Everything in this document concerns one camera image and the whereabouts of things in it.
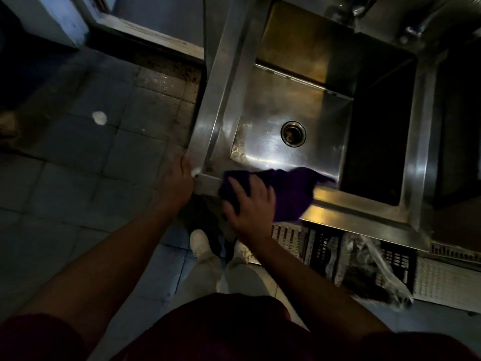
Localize person's right hand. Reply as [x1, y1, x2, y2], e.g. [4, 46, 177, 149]
[221, 174, 277, 243]

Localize person's left hand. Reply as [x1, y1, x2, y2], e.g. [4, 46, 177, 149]
[153, 152, 195, 214]

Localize purple cleaning cloth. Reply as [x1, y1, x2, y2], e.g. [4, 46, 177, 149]
[219, 167, 336, 223]

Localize person's left forearm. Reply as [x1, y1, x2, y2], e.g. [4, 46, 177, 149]
[15, 201, 188, 352]

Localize person's right forearm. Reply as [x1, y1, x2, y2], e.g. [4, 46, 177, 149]
[244, 235, 393, 348]

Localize white left shoe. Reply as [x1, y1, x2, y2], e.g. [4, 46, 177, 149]
[189, 229, 212, 258]

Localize white shoe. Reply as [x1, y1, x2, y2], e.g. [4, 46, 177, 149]
[233, 240, 254, 264]
[189, 229, 212, 258]

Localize white right shoe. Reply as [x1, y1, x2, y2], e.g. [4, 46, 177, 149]
[233, 240, 254, 264]

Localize white slotted plastic crate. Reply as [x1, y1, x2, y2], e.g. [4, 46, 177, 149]
[270, 222, 313, 263]

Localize light grey trousers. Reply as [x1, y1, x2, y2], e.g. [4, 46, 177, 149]
[167, 251, 309, 332]

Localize round metal sink drain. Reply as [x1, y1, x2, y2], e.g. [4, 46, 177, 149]
[280, 121, 307, 148]

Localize stainless steel sink unit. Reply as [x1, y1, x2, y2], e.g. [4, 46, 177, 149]
[187, 0, 481, 257]

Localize black plastic crate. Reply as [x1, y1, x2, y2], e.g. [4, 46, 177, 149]
[305, 226, 418, 294]

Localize dark red shirt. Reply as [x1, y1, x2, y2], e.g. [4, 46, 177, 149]
[0, 292, 481, 361]

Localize clear plastic bag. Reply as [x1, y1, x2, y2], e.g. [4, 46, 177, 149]
[334, 233, 415, 309]

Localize metal sink faucet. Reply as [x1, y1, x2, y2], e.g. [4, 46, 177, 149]
[326, 0, 381, 24]

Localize white cabinet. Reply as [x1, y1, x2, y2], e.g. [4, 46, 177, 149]
[0, 0, 90, 48]

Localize white perforated plastic crate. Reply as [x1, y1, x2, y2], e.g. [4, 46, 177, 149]
[413, 255, 481, 315]

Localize metal door threshold frame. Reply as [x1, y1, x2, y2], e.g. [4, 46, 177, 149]
[71, 0, 206, 63]

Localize metal tap handle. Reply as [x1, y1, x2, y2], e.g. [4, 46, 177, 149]
[398, 10, 446, 45]

